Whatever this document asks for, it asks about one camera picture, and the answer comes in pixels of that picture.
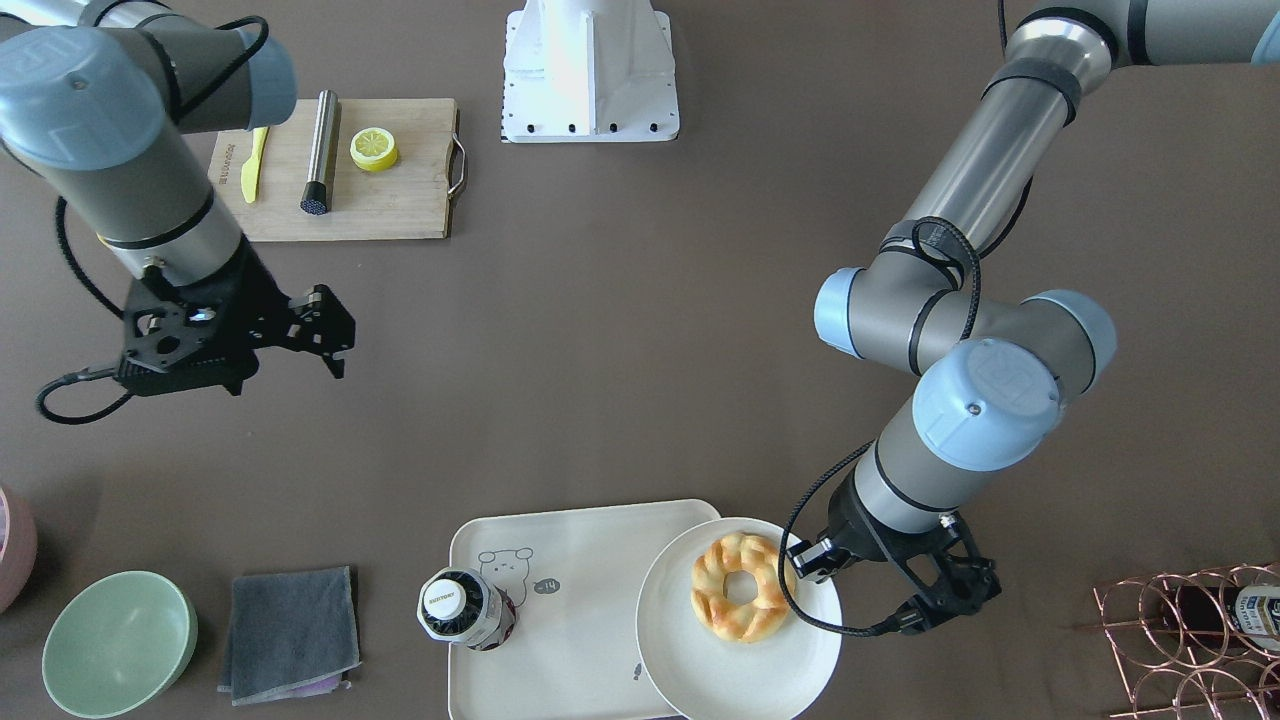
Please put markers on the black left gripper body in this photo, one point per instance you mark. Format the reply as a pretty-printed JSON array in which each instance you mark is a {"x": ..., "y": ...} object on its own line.
[{"x": 853, "y": 533}]

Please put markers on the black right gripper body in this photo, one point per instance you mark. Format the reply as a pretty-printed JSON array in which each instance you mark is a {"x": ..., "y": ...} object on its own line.
[{"x": 256, "y": 297}]

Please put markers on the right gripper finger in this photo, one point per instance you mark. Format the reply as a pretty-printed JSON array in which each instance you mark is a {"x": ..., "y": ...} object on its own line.
[
  {"x": 327, "y": 338},
  {"x": 320, "y": 310}
]

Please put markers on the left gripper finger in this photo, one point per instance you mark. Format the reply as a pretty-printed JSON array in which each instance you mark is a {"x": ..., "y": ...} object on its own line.
[
  {"x": 824, "y": 547},
  {"x": 820, "y": 568}
]

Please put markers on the braided glazed donut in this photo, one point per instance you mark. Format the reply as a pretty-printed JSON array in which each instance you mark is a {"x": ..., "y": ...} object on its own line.
[{"x": 738, "y": 588}]

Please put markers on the white round plate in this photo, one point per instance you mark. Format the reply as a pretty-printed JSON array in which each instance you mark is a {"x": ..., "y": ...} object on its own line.
[{"x": 702, "y": 677}]

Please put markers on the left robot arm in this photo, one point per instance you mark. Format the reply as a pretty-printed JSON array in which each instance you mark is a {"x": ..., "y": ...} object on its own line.
[{"x": 993, "y": 379}]

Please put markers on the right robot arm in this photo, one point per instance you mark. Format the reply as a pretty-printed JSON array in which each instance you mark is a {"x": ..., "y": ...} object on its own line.
[{"x": 97, "y": 97}]

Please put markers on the cream rabbit tray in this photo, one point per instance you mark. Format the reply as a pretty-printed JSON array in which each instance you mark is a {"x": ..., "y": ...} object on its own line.
[{"x": 574, "y": 577}]

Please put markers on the tea bottle on tray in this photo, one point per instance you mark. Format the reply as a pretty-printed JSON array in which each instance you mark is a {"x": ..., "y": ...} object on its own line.
[{"x": 459, "y": 606}]

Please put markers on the steel cylinder muddler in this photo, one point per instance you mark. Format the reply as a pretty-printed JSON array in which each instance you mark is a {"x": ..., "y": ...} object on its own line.
[{"x": 317, "y": 196}]

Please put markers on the yellow plastic knife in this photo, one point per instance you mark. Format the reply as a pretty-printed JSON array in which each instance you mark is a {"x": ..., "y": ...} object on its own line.
[{"x": 249, "y": 175}]

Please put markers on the wooden cutting board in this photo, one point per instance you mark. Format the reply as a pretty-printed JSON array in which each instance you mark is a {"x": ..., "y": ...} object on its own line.
[{"x": 410, "y": 201}]

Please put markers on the half lemon slice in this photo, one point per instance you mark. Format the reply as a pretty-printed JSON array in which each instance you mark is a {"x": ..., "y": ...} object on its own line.
[{"x": 374, "y": 149}]

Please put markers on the pink bowl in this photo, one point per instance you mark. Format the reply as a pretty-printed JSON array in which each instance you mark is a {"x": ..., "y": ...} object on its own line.
[{"x": 20, "y": 543}]

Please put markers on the grey folded cloth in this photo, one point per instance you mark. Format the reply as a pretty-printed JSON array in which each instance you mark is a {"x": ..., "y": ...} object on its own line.
[{"x": 291, "y": 635}]

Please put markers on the tea bottle in rack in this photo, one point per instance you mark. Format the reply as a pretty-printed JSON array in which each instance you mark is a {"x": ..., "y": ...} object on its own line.
[{"x": 1250, "y": 612}]

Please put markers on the mint green bowl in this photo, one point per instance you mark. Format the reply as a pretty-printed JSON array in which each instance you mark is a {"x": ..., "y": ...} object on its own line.
[{"x": 120, "y": 642}]

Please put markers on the copper wire bottle rack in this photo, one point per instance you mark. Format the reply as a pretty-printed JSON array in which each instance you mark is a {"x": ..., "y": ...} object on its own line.
[{"x": 1179, "y": 649}]

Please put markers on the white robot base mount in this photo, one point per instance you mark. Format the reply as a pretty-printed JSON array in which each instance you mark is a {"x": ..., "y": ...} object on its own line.
[{"x": 589, "y": 72}]

